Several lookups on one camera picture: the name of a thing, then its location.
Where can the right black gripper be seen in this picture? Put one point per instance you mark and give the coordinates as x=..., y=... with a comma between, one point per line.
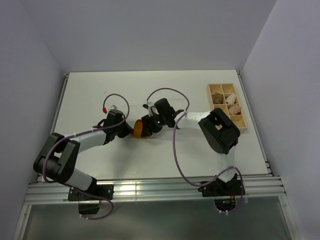
x=147, y=120

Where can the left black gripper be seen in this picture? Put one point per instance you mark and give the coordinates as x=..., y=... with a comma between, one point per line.
x=127, y=130

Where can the mustard striped sock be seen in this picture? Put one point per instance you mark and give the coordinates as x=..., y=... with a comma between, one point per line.
x=137, y=130

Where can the brown sock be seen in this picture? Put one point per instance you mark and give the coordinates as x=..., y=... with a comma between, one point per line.
x=217, y=98

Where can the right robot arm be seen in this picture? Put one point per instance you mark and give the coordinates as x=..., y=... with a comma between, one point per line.
x=220, y=132

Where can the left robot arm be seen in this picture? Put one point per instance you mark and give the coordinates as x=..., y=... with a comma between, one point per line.
x=58, y=156

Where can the wooden compartment box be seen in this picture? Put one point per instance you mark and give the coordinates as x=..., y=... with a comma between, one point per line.
x=226, y=88

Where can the lower rolled cream sock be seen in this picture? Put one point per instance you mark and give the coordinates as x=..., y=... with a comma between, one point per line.
x=234, y=110

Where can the rolled cream sock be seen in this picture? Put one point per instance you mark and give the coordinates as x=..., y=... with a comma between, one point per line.
x=234, y=110
x=230, y=98

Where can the upper rolled cream sock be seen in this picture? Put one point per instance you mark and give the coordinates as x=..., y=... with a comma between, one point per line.
x=230, y=98

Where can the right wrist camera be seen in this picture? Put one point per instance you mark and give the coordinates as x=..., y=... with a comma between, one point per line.
x=148, y=105

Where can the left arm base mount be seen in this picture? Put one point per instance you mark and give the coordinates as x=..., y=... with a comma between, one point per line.
x=90, y=200

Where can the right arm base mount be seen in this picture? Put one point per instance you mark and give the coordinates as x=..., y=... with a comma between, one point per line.
x=229, y=190

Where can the aluminium frame rail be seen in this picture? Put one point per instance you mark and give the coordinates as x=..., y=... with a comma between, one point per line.
x=170, y=189

